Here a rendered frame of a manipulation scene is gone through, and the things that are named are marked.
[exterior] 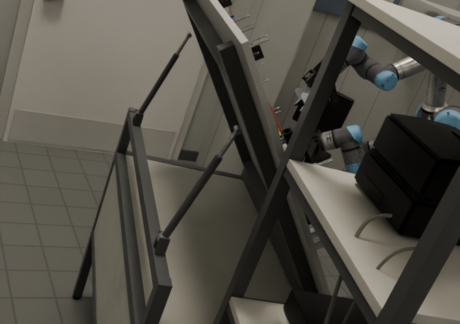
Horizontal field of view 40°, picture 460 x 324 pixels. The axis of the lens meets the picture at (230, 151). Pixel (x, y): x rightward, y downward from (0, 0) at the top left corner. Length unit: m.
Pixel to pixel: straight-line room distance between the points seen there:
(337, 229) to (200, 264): 1.03
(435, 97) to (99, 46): 2.22
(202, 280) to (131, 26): 2.43
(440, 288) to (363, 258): 0.15
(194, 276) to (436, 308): 1.13
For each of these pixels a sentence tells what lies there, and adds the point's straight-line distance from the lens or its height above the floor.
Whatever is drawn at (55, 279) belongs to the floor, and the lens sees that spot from 3.26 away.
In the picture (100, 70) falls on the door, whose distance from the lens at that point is 4.29.
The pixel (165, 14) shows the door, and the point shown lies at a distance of 4.27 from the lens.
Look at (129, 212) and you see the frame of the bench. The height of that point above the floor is 0.80.
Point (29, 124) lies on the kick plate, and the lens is 4.35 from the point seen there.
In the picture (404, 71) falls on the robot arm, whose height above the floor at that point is 1.55.
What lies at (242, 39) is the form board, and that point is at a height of 1.67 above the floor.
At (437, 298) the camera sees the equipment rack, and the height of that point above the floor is 1.46.
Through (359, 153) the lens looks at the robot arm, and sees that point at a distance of 2.53.
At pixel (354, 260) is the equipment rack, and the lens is 1.15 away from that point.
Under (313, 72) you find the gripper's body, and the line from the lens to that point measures 2.52.
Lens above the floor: 1.97
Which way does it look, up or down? 22 degrees down
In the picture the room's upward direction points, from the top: 21 degrees clockwise
